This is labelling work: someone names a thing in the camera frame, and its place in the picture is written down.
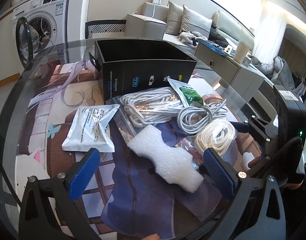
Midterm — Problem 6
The black patterned chair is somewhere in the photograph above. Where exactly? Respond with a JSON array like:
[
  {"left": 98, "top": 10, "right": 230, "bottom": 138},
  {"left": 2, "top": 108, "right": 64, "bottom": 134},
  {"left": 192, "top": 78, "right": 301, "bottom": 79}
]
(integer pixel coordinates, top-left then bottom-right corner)
[{"left": 84, "top": 20, "right": 126, "bottom": 39}]

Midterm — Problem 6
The person's left hand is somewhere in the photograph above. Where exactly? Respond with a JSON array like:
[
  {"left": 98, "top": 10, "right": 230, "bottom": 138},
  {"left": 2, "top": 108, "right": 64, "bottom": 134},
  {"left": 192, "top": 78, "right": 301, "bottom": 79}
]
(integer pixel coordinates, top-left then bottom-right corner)
[{"left": 141, "top": 233, "right": 160, "bottom": 240}]

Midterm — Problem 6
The white cable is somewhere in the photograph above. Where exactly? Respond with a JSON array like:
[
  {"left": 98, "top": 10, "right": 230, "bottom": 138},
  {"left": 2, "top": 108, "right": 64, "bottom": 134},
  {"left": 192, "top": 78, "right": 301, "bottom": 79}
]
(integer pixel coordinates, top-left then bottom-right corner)
[{"left": 177, "top": 99, "right": 230, "bottom": 134}]

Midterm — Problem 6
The bagged white braided rope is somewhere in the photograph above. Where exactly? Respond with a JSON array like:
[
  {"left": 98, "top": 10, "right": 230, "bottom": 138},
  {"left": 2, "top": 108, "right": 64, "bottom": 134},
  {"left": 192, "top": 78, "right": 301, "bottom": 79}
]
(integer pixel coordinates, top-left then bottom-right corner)
[{"left": 105, "top": 87, "right": 185, "bottom": 143}]

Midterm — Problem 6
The grey fuzzy blanket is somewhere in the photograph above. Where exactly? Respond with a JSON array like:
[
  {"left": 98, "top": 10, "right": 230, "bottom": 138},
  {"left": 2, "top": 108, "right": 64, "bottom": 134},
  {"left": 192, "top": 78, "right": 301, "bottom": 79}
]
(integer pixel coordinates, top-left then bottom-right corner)
[{"left": 178, "top": 31, "right": 208, "bottom": 48}]

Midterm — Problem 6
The black jacket on sofa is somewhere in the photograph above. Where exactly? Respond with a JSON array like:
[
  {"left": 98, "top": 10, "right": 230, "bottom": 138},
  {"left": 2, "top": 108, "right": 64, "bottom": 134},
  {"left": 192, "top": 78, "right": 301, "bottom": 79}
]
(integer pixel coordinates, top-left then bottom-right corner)
[{"left": 208, "top": 22, "right": 229, "bottom": 48}]

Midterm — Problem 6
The white foam piece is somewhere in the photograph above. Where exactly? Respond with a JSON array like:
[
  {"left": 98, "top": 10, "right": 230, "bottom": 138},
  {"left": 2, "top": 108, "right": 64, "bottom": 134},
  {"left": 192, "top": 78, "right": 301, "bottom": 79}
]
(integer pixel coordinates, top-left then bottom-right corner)
[{"left": 127, "top": 125, "right": 204, "bottom": 193}]

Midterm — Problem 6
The bagged cream cable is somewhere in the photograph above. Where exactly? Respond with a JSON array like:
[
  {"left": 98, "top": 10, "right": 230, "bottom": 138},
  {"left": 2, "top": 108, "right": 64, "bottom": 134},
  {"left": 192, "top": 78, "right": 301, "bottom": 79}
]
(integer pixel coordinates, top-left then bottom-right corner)
[{"left": 194, "top": 117, "right": 238, "bottom": 160}]

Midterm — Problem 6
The cream paper roll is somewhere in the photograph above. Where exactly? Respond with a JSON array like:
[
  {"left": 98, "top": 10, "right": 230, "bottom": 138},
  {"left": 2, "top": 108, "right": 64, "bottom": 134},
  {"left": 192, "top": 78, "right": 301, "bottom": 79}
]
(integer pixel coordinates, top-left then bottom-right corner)
[{"left": 233, "top": 41, "right": 250, "bottom": 63}]

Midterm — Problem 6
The grey cushion left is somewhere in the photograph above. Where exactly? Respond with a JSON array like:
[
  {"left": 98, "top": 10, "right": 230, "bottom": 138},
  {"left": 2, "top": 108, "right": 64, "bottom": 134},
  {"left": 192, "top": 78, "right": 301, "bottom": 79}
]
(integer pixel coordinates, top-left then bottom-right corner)
[{"left": 165, "top": 2, "right": 183, "bottom": 35}]

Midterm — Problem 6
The grey cushion right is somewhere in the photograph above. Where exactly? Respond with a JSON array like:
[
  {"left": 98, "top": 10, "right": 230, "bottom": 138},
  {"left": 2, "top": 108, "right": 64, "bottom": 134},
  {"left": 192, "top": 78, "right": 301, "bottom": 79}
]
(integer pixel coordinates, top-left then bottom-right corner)
[{"left": 180, "top": 5, "right": 213, "bottom": 38}]

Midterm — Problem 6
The anime printed desk mat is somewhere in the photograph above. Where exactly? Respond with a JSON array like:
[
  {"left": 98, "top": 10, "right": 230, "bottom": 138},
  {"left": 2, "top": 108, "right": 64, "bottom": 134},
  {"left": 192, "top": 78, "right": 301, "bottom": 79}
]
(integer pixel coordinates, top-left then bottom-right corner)
[{"left": 16, "top": 60, "right": 264, "bottom": 240}]

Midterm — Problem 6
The beige drawer cabinet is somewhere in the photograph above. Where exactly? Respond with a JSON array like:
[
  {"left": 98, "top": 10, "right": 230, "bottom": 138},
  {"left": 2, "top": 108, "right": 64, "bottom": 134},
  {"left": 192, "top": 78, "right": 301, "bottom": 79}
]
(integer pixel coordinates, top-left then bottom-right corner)
[{"left": 195, "top": 41, "right": 264, "bottom": 102}]

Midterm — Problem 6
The white washing machine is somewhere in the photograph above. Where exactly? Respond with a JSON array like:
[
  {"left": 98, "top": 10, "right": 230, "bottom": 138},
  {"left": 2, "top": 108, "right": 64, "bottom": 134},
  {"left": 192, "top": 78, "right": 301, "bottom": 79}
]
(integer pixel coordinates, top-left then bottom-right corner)
[{"left": 12, "top": 0, "right": 69, "bottom": 67}]

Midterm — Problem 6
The grey cushion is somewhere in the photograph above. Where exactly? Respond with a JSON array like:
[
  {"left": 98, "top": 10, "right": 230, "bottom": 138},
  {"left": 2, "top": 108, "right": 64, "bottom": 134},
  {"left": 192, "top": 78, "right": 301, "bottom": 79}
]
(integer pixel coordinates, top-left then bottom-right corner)
[
  {"left": 180, "top": 5, "right": 213, "bottom": 38},
  {"left": 165, "top": 2, "right": 183, "bottom": 35}
]

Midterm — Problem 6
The green white packet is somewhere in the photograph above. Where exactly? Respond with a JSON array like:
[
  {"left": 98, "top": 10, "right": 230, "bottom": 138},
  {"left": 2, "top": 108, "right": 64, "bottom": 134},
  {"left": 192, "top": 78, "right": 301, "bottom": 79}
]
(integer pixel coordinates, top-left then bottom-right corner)
[{"left": 167, "top": 77, "right": 204, "bottom": 107}]

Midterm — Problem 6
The person's right hand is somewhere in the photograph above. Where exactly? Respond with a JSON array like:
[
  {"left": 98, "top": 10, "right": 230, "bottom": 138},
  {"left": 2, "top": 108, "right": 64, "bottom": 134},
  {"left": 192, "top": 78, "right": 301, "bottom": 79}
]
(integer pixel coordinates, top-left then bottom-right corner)
[{"left": 247, "top": 157, "right": 260, "bottom": 168}]

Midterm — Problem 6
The beige sofa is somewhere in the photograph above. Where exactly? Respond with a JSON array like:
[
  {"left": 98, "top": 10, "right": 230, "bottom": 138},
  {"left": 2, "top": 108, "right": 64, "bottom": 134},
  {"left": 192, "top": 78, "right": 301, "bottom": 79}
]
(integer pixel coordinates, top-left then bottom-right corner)
[{"left": 125, "top": 2, "right": 254, "bottom": 51}]

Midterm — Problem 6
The silver foil pouch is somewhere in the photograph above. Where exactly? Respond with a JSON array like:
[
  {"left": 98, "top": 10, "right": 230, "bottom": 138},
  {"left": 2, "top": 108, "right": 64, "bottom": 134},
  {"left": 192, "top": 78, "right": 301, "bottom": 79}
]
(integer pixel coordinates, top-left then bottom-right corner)
[{"left": 62, "top": 104, "right": 120, "bottom": 153}]

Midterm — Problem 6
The black storage box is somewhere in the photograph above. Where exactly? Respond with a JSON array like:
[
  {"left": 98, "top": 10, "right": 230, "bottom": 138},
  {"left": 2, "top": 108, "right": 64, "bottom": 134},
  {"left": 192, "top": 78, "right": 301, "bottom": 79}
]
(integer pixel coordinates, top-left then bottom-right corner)
[{"left": 93, "top": 38, "right": 197, "bottom": 101}]

